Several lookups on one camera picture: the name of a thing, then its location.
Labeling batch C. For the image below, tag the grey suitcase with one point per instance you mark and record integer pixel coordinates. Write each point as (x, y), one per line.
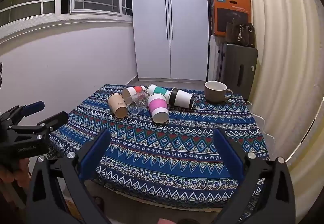
(238, 69)

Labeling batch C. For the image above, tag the dark handbag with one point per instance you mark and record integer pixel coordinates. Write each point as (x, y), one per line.
(240, 35)

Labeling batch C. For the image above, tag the white cup with teal sleeve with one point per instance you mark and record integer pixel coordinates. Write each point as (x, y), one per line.
(159, 90)

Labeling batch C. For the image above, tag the orange cardboard box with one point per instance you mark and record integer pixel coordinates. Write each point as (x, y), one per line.
(227, 3)

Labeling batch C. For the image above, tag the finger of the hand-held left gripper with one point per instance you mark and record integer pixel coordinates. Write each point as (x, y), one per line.
(36, 106)
(57, 119)

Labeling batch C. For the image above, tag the white wardrobe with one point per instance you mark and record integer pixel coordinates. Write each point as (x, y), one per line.
(151, 24)

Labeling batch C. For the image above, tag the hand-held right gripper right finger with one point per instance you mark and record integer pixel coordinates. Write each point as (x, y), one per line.
(229, 155)

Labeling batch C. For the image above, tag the white cup with black sleeve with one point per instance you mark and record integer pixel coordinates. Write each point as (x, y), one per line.
(181, 98)

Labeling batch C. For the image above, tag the clear plastic cup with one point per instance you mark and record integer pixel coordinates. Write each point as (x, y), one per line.
(138, 103)

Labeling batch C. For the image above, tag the white cup with red sleeve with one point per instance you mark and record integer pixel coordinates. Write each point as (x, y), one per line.
(133, 91)

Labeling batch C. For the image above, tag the blue patterned tablecloth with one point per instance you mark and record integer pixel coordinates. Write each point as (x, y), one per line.
(164, 150)

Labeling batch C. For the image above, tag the cream curtain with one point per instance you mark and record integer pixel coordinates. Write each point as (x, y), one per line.
(283, 49)

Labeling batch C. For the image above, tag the grey ceramic mug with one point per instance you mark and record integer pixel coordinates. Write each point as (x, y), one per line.
(214, 93)

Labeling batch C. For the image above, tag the brown paper cup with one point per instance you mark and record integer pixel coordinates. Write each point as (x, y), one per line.
(117, 105)

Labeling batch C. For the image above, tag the white cup with pink sleeve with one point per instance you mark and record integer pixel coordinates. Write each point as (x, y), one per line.
(157, 107)

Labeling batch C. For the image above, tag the person's left hand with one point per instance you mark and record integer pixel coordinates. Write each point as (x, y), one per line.
(21, 170)

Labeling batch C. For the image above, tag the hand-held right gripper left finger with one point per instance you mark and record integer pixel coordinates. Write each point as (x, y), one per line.
(95, 155)

